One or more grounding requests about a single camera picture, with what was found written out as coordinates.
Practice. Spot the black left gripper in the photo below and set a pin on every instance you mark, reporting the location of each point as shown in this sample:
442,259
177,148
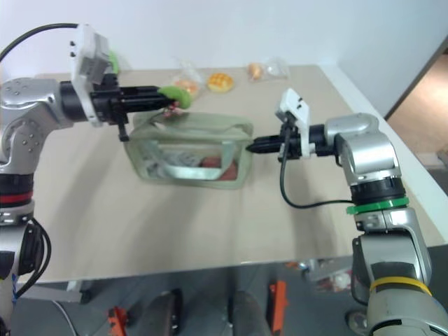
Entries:
106,105

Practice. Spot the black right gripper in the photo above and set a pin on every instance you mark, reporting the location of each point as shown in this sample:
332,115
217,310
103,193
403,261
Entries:
292,145

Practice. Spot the green transparent zip pouch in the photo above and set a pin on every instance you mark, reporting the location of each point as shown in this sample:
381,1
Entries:
196,140

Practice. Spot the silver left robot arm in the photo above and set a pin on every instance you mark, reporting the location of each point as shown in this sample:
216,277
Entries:
31,105

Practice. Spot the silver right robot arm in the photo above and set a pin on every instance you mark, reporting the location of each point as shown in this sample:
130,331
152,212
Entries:
371,150

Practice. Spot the red item inside pouch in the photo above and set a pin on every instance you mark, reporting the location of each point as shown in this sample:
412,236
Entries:
229,171

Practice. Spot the bagged orange bread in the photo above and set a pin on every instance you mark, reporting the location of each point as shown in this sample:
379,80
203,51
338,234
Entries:
187,84

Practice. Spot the small orange bread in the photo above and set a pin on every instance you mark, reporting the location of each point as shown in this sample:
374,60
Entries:
255,70

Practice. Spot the yellow pineapple bun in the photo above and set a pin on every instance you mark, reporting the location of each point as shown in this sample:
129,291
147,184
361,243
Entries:
220,82

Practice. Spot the clear empty plastic bag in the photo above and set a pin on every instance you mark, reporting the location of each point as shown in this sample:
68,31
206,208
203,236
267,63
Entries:
276,67

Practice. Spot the clutter pile under table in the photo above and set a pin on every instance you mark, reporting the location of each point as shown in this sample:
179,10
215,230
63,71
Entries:
327,276

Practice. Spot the orange clamp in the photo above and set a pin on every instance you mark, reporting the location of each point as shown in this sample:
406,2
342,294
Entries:
117,322
279,304

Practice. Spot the dark rounded shape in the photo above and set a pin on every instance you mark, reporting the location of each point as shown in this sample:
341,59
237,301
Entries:
246,315
164,313

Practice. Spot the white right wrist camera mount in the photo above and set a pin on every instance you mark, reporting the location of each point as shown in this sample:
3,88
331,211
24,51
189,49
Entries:
297,108

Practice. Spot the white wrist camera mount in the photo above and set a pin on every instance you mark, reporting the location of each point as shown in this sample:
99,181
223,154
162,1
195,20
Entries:
297,108
87,52

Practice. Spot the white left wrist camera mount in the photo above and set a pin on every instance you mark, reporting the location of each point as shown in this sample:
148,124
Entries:
87,52

